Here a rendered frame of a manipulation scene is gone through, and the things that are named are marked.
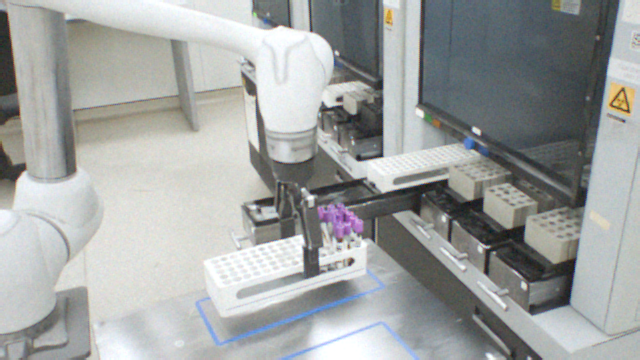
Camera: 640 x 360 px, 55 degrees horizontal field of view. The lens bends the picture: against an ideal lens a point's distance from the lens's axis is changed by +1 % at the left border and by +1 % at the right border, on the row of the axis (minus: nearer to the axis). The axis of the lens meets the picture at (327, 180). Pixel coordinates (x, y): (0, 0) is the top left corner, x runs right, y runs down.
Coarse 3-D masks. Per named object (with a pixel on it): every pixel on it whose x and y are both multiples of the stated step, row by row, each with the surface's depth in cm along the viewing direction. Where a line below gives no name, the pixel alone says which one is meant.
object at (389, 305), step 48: (336, 288) 120; (384, 288) 119; (96, 336) 110; (144, 336) 109; (192, 336) 108; (240, 336) 108; (288, 336) 107; (336, 336) 107; (384, 336) 106; (432, 336) 106; (480, 336) 105
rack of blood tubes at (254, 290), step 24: (288, 240) 119; (216, 264) 111; (240, 264) 111; (264, 264) 111; (288, 264) 111; (360, 264) 117; (216, 288) 106; (240, 288) 106; (264, 288) 114; (288, 288) 111; (312, 288) 114
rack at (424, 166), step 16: (384, 160) 164; (400, 160) 164; (416, 160) 164; (432, 160) 163; (448, 160) 163; (464, 160) 163; (368, 176) 164; (384, 176) 156; (400, 176) 157; (416, 176) 167; (432, 176) 167; (448, 176) 163; (384, 192) 157
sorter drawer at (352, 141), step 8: (344, 128) 202; (352, 128) 200; (344, 136) 202; (352, 136) 196; (360, 136) 194; (368, 136) 196; (376, 136) 196; (344, 144) 203; (352, 144) 196; (360, 144) 194; (368, 144) 196; (376, 144) 197; (336, 152) 199; (344, 152) 200; (352, 152) 198; (360, 152) 196
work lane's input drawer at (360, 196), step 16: (320, 192) 162; (336, 192) 161; (352, 192) 161; (368, 192) 161; (400, 192) 159; (416, 192) 159; (256, 208) 152; (272, 208) 155; (336, 208) 153; (352, 208) 154; (368, 208) 155; (384, 208) 157; (400, 208) 159; (416, 208) 161; (256, 224) 146; (272, 224) 147; (240, 240) 152; (256, 240) 147; (272, 240) 149
